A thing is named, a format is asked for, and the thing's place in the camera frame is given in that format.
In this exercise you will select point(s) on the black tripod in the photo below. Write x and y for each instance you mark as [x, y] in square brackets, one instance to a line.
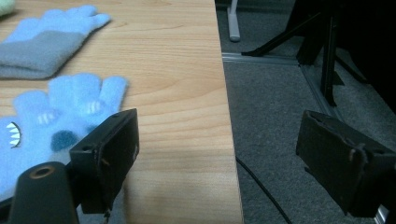
[329, 56]

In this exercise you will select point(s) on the green glove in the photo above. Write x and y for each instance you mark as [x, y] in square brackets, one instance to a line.
[3, 6]

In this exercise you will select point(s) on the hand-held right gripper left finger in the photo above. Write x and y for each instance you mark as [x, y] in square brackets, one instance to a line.
[106, 155]

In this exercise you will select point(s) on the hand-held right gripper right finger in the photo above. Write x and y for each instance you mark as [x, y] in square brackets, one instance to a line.
[339, 161]

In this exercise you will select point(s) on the blue glove with grey cuff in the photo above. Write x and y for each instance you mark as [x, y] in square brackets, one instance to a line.
[37, 146]
[46, 46]

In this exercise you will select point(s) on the white metal stand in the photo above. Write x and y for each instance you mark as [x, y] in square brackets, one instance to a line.
[234, 25]

